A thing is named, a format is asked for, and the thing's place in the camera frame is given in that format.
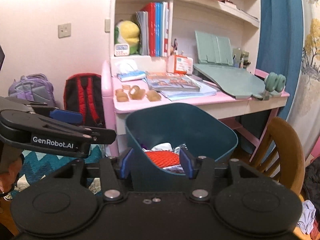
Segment orange white box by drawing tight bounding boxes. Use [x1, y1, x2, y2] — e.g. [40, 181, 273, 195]
[167, 55, 193, 75]

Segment person's left hand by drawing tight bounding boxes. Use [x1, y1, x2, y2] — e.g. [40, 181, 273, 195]
[0, 154, 24, 193]

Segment red and blue folders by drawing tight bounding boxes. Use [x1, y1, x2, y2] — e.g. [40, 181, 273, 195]
[133, 2, 170, 57]

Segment orange mesh foam net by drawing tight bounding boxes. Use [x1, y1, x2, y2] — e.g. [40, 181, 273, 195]
[145, 151, 180, 168]

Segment pink desk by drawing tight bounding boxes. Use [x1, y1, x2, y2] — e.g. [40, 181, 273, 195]
[101, 61, 290, 156]

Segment purple grey backpack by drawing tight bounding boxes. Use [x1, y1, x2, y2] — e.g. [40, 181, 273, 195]
[8, 74, 56, 107]

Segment blue curtain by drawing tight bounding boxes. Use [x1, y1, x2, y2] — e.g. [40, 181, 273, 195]
[257, 0, 304, 119]

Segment red black backpack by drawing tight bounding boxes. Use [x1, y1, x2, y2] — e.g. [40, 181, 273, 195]
[63, 73, 105, 128]

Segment wall socket plate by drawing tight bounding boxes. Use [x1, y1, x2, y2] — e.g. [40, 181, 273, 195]
[58, 23, 71, 38]

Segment teal and cream quilt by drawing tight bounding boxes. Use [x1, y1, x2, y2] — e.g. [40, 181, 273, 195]
[4, 145, 105, 201]

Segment printed tree curtain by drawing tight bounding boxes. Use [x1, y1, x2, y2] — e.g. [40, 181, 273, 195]
[287, 0, 319, 161]

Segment wooden chair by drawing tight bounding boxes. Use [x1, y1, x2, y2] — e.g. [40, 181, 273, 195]
[249, 117, 305, 195]

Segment white tissue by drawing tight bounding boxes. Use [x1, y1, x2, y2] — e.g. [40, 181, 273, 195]
[151, 142, 172, 151]

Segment green book stand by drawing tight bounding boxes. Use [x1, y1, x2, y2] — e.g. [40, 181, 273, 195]
[194, 31, 265, 100]

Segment blue white tissue pack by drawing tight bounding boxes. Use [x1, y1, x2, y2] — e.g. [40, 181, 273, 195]
[117, 70, 146, 82]

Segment white bookshelf hutch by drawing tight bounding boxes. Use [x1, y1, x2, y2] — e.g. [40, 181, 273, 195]
[110, 0, 261, 75]

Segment teal trash bin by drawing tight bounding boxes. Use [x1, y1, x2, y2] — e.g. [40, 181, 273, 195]
[125, 103, 238, 192]

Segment yellow plush toy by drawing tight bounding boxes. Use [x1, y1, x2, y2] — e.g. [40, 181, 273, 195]
[114, 20, 140, 55]

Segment white digital timer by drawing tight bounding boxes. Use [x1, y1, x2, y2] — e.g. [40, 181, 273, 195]
[114, 43, 130, 56]

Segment stack of magazines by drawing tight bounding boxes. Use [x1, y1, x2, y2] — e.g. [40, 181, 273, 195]
[145, 73, 217, 101]

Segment brown bread bun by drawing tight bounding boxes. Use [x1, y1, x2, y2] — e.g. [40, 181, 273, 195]
[115, 88, 129, 102]
[145, 90, 162, 102]
[129, 86, 145, 100]

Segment green desk clamp roller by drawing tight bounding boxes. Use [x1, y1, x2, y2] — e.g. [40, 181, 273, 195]
[252, 72, 286, 100]

